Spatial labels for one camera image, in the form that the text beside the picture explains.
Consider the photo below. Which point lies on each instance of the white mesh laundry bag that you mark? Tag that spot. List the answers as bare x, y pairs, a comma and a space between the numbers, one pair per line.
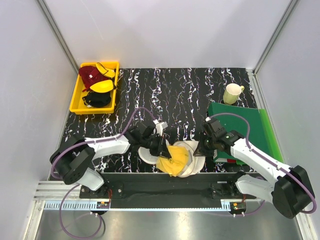
194, 164

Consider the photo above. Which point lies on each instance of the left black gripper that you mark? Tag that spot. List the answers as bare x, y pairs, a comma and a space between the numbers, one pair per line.
156, 152

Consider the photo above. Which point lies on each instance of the black bra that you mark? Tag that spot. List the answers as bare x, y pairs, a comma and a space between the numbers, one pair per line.
96, 99

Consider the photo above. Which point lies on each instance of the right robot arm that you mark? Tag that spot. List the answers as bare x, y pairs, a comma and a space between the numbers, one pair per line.
288, 188

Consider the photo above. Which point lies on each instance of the green ring binder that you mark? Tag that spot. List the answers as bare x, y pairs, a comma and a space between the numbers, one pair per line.
261, 133

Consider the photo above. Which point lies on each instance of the bright yellow bra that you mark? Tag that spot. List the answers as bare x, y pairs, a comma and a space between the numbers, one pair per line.
107, 85

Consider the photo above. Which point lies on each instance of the dark red bra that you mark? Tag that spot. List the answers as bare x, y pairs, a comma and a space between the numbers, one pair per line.
90, 75

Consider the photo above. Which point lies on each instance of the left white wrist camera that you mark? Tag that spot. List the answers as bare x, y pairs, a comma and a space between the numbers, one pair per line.
160, 126

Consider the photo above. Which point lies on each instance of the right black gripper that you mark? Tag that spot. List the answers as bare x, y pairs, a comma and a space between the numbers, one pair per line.
200, 151

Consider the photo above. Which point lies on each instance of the mustard yellow bra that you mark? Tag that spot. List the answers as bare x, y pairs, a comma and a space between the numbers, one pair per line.
174, 165

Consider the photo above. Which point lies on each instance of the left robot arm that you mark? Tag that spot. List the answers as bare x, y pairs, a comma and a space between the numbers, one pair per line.
72, 161

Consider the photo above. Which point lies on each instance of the pale green mug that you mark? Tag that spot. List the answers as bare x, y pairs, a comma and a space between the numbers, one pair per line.
232, 93

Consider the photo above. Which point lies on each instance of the yellow plastic bin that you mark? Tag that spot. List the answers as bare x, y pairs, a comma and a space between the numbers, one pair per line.
77, 105

